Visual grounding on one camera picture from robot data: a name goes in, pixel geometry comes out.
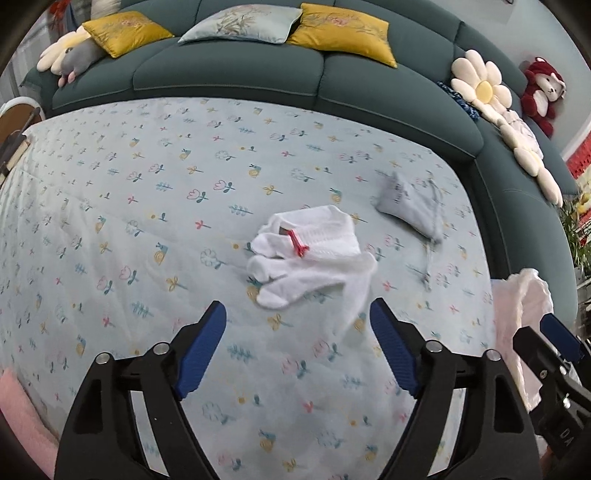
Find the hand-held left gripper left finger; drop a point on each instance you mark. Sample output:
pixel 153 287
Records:
pixel 201 350

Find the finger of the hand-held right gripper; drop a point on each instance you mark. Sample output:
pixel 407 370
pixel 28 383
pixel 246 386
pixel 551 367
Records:
pixel 538 360
pixel 563 339

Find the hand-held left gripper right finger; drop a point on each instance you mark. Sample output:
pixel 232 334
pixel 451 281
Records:
pixel 395 350

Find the pink cloth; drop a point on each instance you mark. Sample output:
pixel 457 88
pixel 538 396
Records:
pixel 512 314

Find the white socks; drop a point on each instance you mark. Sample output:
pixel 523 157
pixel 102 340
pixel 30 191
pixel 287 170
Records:
pixel 318 272

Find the green potted plant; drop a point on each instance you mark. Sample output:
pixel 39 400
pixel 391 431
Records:
pixel 579 230

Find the floral printed table cloth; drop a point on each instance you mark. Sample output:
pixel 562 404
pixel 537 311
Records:
pixel 138 230

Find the grey cloth pouch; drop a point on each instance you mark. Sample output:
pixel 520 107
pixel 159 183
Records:
pixel 406 207

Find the red plastic clip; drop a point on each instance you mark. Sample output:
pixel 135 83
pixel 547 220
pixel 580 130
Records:
pixel 298 242

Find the white flower cushion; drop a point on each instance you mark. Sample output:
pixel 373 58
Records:
pixel 531 159
pixel 485 90

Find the white crumpled clothing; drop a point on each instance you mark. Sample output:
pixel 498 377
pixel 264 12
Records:
pixel 524 131

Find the red plush bear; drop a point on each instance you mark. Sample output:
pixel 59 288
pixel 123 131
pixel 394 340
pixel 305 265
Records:
pixel 535 99

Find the blue patterned cloth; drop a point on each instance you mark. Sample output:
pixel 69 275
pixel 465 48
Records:
pixel 464 106

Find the teal corner sofa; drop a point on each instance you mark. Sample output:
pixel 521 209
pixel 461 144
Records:
pixel 231 74

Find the large yellow embroidered cushion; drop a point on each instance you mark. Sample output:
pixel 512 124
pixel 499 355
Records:
pixel 341 32

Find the small yellow embroidered cushion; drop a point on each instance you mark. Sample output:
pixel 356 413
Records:
pixel 124 30

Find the light blue embroidered cushion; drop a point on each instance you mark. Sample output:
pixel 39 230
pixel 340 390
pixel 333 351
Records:
pixel 240 23

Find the cream flower plush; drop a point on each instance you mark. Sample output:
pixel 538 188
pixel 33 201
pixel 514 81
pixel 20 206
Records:
pixel 53 55

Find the white plush toy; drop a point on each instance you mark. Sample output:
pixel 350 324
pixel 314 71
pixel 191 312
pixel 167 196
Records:
pixel 104 7

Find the red paper wall decoration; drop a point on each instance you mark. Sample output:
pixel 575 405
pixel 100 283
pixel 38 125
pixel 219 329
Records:
pixel 579 161

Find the wooden chair with white frame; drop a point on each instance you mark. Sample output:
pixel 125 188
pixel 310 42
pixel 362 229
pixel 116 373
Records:
pixel 18 115

